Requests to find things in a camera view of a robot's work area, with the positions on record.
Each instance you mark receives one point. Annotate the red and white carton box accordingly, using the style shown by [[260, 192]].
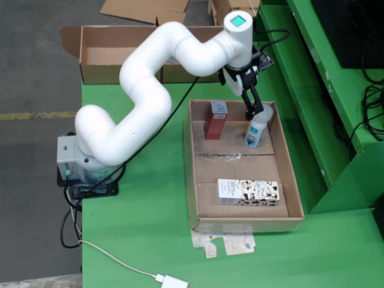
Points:
[[214, 129]]

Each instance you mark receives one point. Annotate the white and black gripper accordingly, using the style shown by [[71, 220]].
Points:
[[235, 82]]

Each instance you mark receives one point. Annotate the flat cardboard sheet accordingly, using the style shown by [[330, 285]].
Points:
[[144, 9]]

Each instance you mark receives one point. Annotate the white bottle with blue label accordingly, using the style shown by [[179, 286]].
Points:
[[255, 135]]

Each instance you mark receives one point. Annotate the black monitor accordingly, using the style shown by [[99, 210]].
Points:
[[354, 30]]

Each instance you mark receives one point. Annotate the plain cardboard box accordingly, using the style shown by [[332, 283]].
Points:
[[243, 3], [219, 9]]

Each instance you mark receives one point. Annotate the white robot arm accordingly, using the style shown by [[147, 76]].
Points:
[[141, 90]]

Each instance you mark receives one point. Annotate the grey robot base box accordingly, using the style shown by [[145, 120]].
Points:
[[64, 156]]

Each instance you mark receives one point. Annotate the white power adapter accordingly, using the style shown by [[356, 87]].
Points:
[[174, 282]]

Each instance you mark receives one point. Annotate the two-compartment cardboard box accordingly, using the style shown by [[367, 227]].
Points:
[[105, 39]]

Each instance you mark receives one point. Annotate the shallow cardboard tray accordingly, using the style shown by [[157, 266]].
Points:
[[216, 171]]

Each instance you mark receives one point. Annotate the paper scraps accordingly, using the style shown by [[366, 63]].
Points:
[[237, 244]]

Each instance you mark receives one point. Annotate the cow print carton box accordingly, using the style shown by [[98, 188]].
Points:
[[249, 192]]

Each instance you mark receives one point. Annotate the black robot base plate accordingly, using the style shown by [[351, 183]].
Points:
[[111, 190]]

